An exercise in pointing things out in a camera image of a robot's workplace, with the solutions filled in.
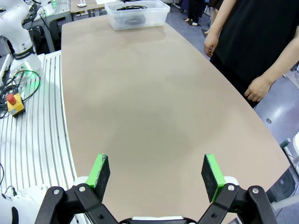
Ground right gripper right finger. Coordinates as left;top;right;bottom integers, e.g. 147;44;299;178
198;153;278;224

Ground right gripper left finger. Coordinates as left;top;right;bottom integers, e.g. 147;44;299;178
35;153;119;224

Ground black braided USB cable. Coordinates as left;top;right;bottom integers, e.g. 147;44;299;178
116;5;148;11

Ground person's right forearm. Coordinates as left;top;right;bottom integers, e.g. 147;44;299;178
205;0;233;42

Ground person's left forearm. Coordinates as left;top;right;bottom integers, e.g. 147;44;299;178
263;35;299;86

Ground person's left hand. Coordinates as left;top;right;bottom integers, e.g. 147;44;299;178
244;76;274;103

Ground person's right hand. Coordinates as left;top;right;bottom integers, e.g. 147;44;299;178
203;31;221;57

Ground white slotted robot platform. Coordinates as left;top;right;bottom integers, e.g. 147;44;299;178
0;50;79;224

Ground yellow emergency stop box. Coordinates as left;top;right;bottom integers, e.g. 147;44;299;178
6;92;26;118

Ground person in black t-shirt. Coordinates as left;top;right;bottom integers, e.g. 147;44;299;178
209;0;299;109

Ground grey metal workbench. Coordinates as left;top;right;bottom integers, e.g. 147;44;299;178
23;0;73;54

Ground brown-top table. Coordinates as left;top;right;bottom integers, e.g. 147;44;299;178
70;0;109;18

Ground translucent plastic storage bin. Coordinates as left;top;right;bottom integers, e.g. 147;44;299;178
104;0;171;31

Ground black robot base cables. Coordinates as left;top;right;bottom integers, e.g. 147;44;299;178
0;70;42;119

